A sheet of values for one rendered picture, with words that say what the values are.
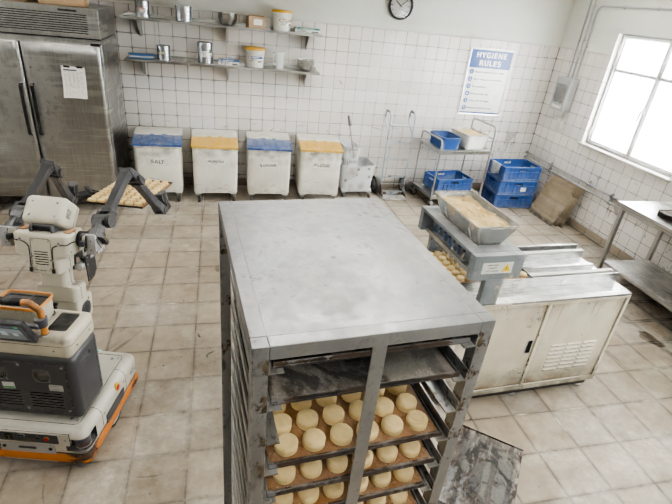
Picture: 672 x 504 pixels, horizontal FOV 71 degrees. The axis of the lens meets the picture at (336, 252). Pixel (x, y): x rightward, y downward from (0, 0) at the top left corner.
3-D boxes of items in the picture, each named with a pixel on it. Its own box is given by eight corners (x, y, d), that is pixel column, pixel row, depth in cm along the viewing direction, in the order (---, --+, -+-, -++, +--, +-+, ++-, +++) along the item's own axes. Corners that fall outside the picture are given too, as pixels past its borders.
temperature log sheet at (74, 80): (89, 99, 473) (84, 66, 459) (88, 99, 471) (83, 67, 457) (65, 97, 468) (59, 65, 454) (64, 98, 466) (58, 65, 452)
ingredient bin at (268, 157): (246, 204, 589) (247, 144, 553) (244, 186, 643) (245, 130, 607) (289, 204, 601) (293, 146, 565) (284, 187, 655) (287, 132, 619)
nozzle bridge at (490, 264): (453, 247, 345) (464, 204, 329) (510, 303, 285) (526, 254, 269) (412, 249, 336) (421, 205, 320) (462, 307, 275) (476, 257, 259)
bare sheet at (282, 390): (234, 252, 137) (234, 247, 136) (362, 245, 149) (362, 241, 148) (271, 406, 87) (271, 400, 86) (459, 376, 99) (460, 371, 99)
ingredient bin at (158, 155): (137, 204, 557) (130, 140, 521) (141, 184, 610) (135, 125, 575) (184, 203, 572) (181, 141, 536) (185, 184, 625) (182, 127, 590)
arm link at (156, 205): (121, 180, 280) (138, 180, 279) (123, 172, 283) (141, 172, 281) (153, 215, 319) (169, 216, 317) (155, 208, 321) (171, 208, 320)
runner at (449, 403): (350, 266, 155) (351, 258, 154) (358, 265, 156) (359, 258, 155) (445, 413, 102) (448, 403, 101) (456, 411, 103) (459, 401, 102)
